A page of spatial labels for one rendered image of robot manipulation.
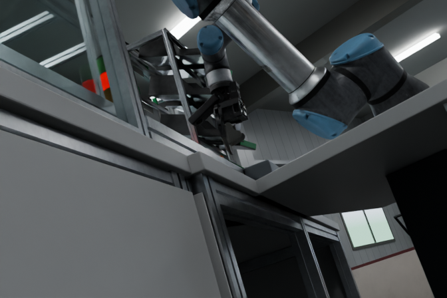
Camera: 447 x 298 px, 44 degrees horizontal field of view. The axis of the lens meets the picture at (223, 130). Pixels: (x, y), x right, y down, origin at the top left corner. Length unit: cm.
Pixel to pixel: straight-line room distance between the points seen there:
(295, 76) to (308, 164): 29
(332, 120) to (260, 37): 24
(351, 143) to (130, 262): 52
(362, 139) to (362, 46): 38
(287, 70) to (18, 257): 91
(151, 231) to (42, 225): 19
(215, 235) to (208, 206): 4
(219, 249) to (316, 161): 29
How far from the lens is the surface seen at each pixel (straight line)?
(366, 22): 659
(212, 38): 157
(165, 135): 95
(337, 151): 98
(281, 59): 123
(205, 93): 192
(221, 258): 79
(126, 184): 61
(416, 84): 137
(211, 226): 80
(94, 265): 51
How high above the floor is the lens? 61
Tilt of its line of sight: 19 degrees up
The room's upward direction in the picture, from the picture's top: 17 degrees counter-clockwise
